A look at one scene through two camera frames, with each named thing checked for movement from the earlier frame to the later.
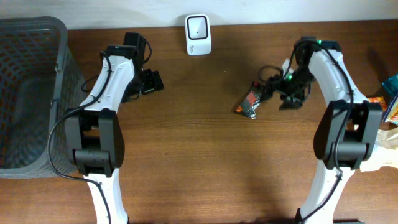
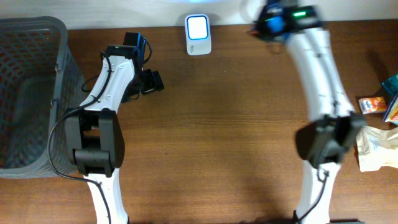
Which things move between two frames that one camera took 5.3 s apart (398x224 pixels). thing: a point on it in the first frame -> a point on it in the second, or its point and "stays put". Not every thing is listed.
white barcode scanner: x=198 y=34 stays put
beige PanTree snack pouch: x=385 y=152 stays put
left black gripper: x=153 y=81 stays put
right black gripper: x=275 y=83 -> x=255 y=23
